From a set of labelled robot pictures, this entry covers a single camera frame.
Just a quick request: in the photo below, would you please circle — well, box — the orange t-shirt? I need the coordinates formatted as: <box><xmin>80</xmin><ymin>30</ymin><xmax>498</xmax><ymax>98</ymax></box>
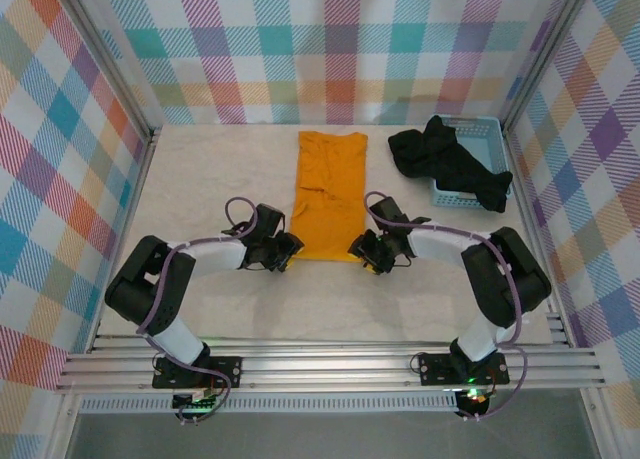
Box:
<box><xmin>289</xmin><ymin>129</ymin><xmax>370</xmax><ymax>265</ymax></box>

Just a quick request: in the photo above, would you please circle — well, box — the black t-shirt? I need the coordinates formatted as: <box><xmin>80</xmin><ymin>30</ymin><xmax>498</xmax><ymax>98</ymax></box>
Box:
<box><xmin>386</xmin><ymin>114</ymin><xmax>516</xmax><ymax>214</ymax></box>

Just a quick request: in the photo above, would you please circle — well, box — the light blue plastic basket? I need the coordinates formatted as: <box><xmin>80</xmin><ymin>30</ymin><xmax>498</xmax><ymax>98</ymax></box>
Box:
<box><xmin>430</xmin><ymin>115</ymin><xmax>513</xmax><ymax>212</ymax></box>

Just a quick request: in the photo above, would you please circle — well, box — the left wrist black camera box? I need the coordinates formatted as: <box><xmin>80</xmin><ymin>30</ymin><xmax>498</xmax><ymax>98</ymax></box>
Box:
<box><xmin>252</xmin><ymin>204</ymin><xmax>287</xmax><ymax>236</ymax></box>

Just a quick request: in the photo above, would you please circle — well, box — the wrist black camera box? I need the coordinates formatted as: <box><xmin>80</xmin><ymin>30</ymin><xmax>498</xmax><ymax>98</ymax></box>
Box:
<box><xmin>252</xmin><ymin>204</ymin><xmax>287</xmax><ymax>236</ymax></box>
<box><xmin>368</xmin><ymin>195</ymin><xmax>408</xmax><ymax>230</ymax></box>

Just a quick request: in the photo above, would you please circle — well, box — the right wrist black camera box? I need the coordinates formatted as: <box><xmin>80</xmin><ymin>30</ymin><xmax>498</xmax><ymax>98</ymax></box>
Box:
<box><xmin>368</xmin><ymin>195</ymin><xmax>408</xmax><ymax>230</ymax></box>

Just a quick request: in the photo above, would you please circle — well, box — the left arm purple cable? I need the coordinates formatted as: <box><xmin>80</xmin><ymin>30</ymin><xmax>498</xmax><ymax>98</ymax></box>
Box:
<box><xmin>134</xmin><ymin>196</ymin><xmax>262</xmax><ymax>426</ymax></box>

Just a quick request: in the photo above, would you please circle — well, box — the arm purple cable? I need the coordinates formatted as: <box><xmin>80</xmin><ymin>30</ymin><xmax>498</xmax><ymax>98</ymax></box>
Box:
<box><xmin>363</xmin><ymin>191</ymin><xmax>530</xmax><ymax>421</ymax></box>
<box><xmin>134</xmin><ymin>196</ymin><xmax>262</xmax><ymax>426</ymax></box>

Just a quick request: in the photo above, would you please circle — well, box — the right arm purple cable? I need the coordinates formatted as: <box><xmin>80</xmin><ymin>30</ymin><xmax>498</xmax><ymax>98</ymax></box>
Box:
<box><xmin>363</xmin><ymin>191</ymin><xmax>530</xmax><ymax>421</ymax></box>

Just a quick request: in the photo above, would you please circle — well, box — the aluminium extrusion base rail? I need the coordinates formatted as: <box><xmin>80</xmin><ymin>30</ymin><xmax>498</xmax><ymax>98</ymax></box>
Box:
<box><xmin>53</xmin><ymin>330</ymin><xmax>607</xmax><ymax>396</ymax></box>

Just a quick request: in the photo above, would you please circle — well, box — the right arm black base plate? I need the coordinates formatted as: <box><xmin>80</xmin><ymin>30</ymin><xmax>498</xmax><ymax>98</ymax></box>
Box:
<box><xmin>416</xmin><ymin>351</ymin><xmax>511</xmax><ymax>387</ymax></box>

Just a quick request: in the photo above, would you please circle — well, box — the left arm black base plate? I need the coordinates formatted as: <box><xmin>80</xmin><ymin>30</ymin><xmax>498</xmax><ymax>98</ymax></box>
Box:
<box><xmin>151</xmin><ymin>355</ymin><xmax>244</xmax><ymax>390</ymax></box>

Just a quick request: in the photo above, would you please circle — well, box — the grey slotted cable duct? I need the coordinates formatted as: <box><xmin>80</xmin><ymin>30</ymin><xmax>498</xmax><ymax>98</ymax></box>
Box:
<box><xmin>78</xmin><ymin>396</ymin><xmax>460</xmax><ymax>415</ymax></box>

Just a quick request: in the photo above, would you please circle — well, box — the aluminium frame post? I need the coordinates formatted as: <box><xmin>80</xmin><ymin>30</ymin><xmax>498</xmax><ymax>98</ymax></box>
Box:
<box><xmin>49</xmin><ymin>0</ymin><xmax>162</xmax><ymax>145</ymax></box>
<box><xmin>499</xmin><ymin>0</ymin><xmax>601</xmax><ymax>130</ymax></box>

